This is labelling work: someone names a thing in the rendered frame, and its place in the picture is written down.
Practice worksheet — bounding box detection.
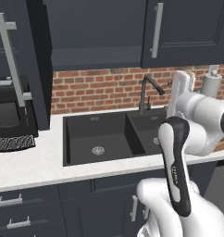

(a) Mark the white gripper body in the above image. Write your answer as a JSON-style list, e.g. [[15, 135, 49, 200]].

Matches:
[[166, 69, 197, 119]]

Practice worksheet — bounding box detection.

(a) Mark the dark base cabinet door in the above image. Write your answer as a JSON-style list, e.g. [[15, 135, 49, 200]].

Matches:
[[58, 179, 140, 237]]

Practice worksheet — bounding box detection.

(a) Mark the black sink tap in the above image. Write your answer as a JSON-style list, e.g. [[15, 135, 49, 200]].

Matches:
[[138, 75, 166, 116]]

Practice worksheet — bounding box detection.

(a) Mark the black double sink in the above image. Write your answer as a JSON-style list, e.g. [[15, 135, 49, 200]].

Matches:
[[62, 107, 180, 168]]

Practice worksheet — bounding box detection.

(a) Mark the dark false drawer panel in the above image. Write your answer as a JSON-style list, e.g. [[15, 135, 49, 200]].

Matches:
[[91, 168, 168, 193]]

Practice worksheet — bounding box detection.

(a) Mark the black coffee machine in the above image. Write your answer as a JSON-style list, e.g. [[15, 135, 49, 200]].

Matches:
[[0, 75, 40, 153]]

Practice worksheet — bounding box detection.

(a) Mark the dark drawer front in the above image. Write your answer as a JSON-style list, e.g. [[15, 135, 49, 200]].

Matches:
[[0, 184, 61, 215], [0, 202, 68, 237]]

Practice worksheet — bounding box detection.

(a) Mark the dark cabinet door, short handle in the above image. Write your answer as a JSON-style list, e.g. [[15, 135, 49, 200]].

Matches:
[[140, 0, 224, 69]]

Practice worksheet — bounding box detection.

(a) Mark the short silver door handle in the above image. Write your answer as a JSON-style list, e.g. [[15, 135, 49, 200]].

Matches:
[[148, 2, 165, 59]]

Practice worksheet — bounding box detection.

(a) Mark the dark wall cabinet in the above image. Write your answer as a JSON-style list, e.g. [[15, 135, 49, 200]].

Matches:
[[42, 0, 148, 72]]

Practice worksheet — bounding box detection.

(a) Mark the silver base cabinet handle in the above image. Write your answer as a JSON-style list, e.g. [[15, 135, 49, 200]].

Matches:
[[143, 205, 151, 221], [130, 194, 139, 223]]

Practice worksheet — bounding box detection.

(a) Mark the dark cabinet door, long handle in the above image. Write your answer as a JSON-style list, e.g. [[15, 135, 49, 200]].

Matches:
[[0, 0, 54, 131]]

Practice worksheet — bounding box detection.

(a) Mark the long silver door handle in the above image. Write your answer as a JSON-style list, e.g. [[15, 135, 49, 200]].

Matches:
[[0, 12, 33, 108]]

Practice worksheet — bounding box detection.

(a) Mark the silver drawer handle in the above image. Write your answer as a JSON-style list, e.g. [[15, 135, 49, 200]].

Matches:
[[6, 215, 31, 231], [0, 193, 24, 207]]

